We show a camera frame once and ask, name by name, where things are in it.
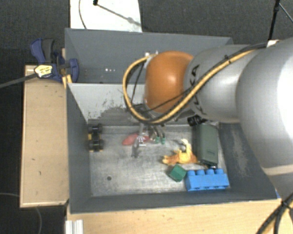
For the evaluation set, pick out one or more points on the dark green flat block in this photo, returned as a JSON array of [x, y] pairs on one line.
[[206, 142]]

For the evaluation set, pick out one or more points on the red toy food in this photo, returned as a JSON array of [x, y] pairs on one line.
[[130, 139]]

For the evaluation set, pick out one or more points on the black and yellow toy car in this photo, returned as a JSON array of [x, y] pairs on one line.
[[95, 138]]

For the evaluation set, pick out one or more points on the small green cube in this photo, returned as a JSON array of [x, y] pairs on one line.
[[177, 172]]

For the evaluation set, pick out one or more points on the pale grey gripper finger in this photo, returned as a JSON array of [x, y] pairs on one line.
[[141, 140], [134, 150]]

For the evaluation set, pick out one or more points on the pale wood board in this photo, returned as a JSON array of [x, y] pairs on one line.
[[44, 142]]

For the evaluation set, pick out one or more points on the black cylinder on white bracket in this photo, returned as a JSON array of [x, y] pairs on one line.
[[194, 121]]

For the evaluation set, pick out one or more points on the grey metal bin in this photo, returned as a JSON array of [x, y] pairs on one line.
[[127, 169]]

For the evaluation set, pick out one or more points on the yellow and orange toy animal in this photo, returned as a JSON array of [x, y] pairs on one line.
[[182, 156]]

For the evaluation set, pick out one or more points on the blue toy building brick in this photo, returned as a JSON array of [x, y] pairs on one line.
[[206, 180]]

